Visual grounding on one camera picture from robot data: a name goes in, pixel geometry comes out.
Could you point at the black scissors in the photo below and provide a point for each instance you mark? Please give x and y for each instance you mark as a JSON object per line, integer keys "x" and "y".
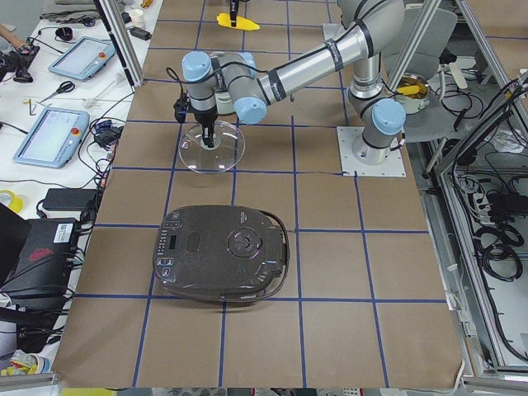
{"x": 64, "y": 87}

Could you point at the black computer box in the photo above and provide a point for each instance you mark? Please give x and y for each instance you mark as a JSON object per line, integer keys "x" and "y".
{"x": 35, "y": 254}

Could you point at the black rice cooker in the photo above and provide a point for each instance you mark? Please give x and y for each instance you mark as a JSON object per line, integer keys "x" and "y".
{"x": 222, "y": 253}

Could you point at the yellow corn cob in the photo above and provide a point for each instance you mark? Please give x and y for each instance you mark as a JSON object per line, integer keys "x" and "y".
{"x": 242, "y": 23}

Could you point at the aluminium frame post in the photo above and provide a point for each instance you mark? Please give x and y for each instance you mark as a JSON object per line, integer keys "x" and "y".
{"x": 112, "y": 20}

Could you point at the bowl with yellow food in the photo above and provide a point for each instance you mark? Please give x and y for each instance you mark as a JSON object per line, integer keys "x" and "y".
{"x": 413, "y": 93}

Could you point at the lower blue teach pendant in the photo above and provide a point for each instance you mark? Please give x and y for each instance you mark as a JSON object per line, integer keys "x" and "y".
{"x": 53, "y": 138}

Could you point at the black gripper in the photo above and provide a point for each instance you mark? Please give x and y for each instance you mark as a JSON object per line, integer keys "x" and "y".
{"x": 205, "y": 119}

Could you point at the upper blue teach pendant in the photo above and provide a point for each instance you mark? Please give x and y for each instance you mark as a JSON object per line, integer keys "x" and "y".
{"x": 85, "y": 59}

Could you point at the black round cap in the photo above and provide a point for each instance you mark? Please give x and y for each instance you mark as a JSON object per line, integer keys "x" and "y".
{"x": 64, "y": 34}

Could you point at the grey chair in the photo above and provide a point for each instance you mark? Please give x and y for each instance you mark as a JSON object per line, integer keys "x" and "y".
{"x": 432, "y": 122}

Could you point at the yellow tape roll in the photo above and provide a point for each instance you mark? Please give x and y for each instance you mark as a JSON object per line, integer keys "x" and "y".
{"x": 11, "y": 201}

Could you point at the blue teach pendant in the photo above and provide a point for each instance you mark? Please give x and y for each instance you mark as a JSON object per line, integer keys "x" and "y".
{"x": 85, "y": 59}
{"x": 53, "y": 138}

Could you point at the glass pot lid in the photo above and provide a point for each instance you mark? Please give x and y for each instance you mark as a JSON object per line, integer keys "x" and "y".
{"x": 215, "y": 152}

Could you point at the black power adapter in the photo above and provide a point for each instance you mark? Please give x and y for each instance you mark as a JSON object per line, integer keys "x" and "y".
{"x": 62, "y": 199}

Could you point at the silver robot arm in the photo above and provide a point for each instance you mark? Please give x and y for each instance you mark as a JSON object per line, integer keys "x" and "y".
{"x": 369, "y": 26}

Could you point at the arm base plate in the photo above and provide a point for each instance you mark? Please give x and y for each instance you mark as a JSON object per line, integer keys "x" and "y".
{"x": 360, "y": 160}

